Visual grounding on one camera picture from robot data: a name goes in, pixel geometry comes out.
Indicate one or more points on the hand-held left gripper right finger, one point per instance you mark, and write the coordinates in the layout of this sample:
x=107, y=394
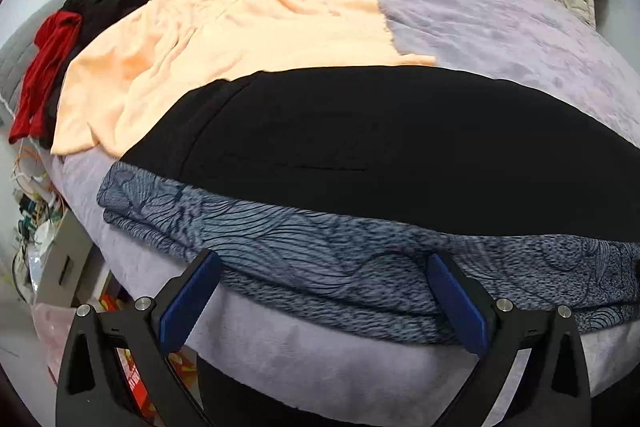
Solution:
x=460, y=302

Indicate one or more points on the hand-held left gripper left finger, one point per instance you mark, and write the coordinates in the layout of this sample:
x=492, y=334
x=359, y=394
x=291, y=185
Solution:
x=192, y=297

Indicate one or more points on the black pants grey patterned trim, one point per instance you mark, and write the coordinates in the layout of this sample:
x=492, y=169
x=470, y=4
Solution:
x=350, y=147

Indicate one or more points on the grey cardboard box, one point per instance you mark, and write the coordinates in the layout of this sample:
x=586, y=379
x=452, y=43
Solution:
x=65, y=257

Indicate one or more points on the pink plastic bag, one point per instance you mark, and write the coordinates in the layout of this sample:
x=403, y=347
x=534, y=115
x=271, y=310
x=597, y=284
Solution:
x=50, y=337

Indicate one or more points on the peach shirt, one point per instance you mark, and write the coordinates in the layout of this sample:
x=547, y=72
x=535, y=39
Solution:
x=225, y=37

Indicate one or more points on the red garment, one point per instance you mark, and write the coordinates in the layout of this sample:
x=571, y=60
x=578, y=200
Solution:
x=45, y=67

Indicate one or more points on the purple plush blanket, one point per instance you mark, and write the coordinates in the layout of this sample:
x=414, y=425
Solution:
x=500, y=27

